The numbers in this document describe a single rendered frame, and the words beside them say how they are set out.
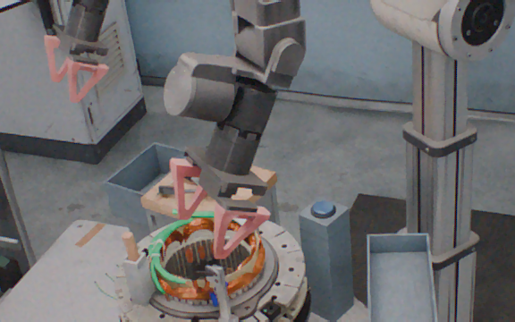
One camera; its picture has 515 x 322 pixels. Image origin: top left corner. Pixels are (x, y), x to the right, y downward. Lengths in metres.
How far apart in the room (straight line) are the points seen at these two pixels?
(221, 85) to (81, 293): 1.08
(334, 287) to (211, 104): 0.84
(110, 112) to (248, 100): 2.97
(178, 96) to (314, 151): 2.81
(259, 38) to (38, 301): 1.16
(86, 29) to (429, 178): 0.67
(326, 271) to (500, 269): 1.48
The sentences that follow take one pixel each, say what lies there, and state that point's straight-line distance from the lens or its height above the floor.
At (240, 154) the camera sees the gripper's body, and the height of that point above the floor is 1.48.
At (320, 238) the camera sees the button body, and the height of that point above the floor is 1.00.
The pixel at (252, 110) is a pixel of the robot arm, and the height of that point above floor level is 1.53.
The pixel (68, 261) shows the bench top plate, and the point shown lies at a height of 0.78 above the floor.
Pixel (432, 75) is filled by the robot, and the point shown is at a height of 1.31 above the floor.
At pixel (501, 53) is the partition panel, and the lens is 3.57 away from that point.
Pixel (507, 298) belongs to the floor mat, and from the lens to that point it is 2.95.
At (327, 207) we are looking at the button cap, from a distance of 1.61.
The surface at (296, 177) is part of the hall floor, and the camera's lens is 3.56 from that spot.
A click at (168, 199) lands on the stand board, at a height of 1.07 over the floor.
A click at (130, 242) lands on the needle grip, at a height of 1.22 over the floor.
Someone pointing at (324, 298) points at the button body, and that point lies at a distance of 1.72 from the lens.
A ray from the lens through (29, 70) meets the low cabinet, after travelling 3.79.
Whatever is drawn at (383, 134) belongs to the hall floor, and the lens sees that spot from 3.81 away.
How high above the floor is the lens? 2.00
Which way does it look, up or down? 33 degrees down
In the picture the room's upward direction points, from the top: 7 degrees counter-clockwise
